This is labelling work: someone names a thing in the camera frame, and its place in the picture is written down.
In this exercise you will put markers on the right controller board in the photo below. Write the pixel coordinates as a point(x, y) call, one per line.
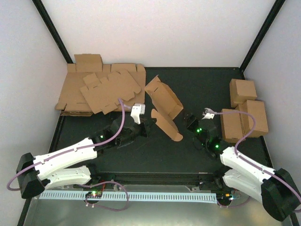
point(228, 196)

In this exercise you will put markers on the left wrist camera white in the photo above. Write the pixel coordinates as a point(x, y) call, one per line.
point(136, 111)

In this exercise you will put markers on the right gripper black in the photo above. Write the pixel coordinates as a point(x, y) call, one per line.
point(194, 119)

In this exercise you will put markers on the left black frame post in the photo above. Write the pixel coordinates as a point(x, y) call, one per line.
point(52, 29)

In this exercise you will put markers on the white slotted cable duct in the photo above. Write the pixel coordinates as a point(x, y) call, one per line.
point(130, 196)

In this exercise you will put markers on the left controller board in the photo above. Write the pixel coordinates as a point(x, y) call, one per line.
point(94, 194)

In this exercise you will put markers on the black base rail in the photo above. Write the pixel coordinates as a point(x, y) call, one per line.
point(205, 181)

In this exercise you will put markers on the folded cardboard box small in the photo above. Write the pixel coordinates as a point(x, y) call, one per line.
point(232, 130)

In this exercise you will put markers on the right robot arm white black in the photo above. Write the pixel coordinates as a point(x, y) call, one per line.
point(274, 189)

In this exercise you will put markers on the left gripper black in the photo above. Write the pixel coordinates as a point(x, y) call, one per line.
point(148, 126)

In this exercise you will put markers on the stack of flat cardboard blanks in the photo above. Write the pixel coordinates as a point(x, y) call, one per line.
point(71, 101)

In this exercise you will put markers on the right black frame post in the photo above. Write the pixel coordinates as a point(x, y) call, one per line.
point(261, 33)

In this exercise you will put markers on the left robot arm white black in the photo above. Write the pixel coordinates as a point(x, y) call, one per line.
point(39, 173)

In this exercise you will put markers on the controller board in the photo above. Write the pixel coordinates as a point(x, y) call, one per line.
point(94, 194)
point(228, 196)

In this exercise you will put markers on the black frame post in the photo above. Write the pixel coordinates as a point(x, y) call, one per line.
point(261, 33)
point(52, 29)

